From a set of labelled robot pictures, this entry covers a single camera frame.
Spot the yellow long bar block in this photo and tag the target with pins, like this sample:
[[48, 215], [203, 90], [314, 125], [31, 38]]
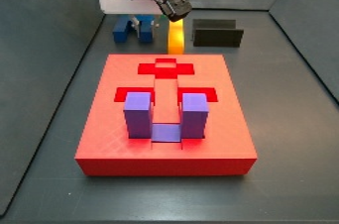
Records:
[[175, 44]]

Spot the blue U-shaped block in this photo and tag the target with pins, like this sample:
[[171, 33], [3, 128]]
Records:
[[123, 29]]

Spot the red slotted base block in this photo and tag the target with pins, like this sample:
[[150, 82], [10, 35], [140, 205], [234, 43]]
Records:
[[107, 153]]

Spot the purple U-shaped block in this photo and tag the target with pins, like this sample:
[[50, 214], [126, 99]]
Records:
[[188, 128]]

